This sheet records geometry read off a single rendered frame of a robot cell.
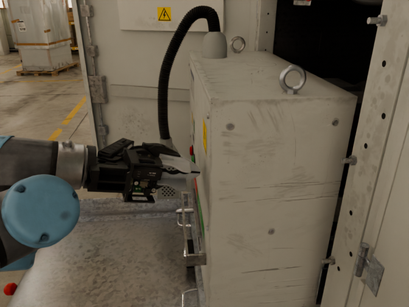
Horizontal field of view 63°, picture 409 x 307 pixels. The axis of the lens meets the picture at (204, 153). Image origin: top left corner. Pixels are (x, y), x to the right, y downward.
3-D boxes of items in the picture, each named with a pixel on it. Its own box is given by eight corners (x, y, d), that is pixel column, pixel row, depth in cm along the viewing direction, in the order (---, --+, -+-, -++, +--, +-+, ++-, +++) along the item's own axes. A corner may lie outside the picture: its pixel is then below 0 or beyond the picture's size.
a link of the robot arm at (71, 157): (54, 175, 57) (59, 131, 54) (82, 177, 59) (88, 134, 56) (53, 197, 51) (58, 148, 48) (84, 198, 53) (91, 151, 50)
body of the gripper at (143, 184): (158, 204, 56) (83, 203, 51) (147, 181, 64) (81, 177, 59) (167, 164, 54) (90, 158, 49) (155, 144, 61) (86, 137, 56)
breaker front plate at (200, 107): (203, 329, 68) (203, 102, 48) (188, 200, 112) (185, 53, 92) (210, 328, 68) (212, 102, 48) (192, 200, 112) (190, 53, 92)
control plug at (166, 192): (157, 200, 104) (153, 148, 96) (157, 192, 108) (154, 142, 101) (182, 198, 105) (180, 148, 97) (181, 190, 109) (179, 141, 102)
